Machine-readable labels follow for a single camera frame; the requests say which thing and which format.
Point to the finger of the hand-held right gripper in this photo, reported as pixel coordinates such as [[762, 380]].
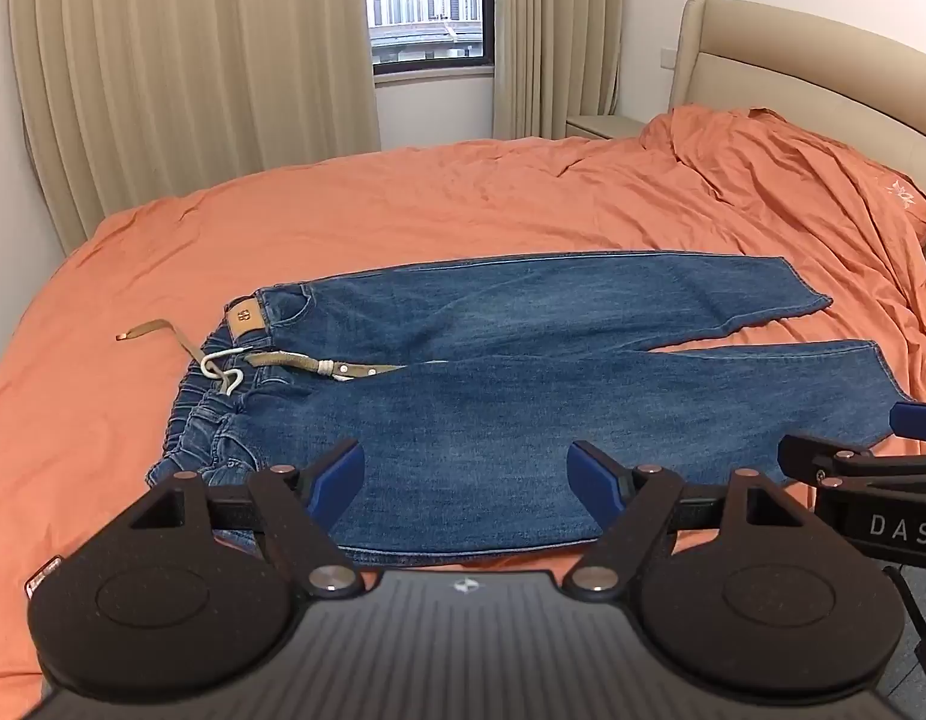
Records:
[[919, 420], [830, 459]]

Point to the blue denim pants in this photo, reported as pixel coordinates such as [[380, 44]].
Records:
[[508, 360]]

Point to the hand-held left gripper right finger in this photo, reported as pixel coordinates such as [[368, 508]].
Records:
[[587, 474]]

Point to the orange bed sheet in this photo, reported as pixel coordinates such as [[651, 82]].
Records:
[[448, 202]]

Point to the narrow beige curtain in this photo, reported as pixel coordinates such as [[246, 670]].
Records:
[[553, 37]]

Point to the khaki fabric belt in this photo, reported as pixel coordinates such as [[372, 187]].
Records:
[[283, 358]]

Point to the beige padded headboard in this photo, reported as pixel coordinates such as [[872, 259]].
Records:
[[778, 52]]

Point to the wide beige curtain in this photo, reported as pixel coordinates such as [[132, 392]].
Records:
[[193, 75]]

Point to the dark framed window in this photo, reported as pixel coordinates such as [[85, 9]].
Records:
[[429, 7]]

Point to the orange crumpled duvet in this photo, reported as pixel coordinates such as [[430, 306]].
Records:
[[800, 165]]

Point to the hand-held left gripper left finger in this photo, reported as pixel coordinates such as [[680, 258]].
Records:
[[341, 474]]

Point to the beige nightstand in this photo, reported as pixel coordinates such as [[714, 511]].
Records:
[[604, 124]]

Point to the white wall switch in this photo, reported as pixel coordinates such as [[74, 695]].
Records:
[[668, 55]]

